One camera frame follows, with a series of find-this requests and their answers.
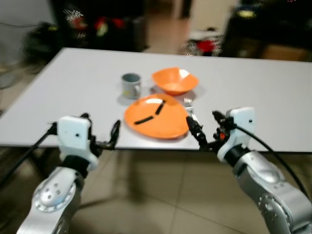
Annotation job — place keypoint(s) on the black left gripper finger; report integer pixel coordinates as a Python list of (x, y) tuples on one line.
[(86, 116), (115, 132)]

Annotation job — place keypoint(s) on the orange plastic plate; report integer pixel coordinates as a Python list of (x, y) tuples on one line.
[(165, 124)]

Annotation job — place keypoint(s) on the red bag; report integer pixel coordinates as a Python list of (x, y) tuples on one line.
[(205, 46)]

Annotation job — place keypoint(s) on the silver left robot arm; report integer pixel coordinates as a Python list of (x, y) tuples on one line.
[(53, 195)]

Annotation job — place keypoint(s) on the black bag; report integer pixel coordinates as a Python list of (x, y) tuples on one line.
[(38, 39)]

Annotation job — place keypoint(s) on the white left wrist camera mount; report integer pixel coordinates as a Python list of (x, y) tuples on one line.
[(73, 134)]

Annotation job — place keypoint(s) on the grey ceramic mug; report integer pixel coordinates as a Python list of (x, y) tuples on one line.
[(130, 87)]

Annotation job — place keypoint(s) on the brown cardboard box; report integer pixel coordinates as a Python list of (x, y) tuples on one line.
[(287, 52)]

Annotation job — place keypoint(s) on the silver metal fork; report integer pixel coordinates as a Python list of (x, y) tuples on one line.
[(189, 104)]

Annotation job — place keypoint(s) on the white framed chair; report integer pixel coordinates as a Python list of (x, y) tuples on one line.
[(212, 17)]

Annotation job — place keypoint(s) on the black shelf unit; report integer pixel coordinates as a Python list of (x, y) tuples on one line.
[(97, 24)]

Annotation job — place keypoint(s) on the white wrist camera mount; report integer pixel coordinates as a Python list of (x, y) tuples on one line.
[(241, 126), (73, 134)]

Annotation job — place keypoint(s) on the orange plastic bowl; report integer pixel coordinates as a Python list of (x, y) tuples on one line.
[(173, 84)]

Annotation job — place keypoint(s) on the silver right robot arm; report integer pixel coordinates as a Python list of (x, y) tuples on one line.
[(268, 190)]

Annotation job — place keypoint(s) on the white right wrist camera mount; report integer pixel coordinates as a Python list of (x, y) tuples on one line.
[(241, 126)]

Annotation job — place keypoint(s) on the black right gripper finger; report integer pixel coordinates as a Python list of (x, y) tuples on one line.
[(196, 131), (219, 119)]

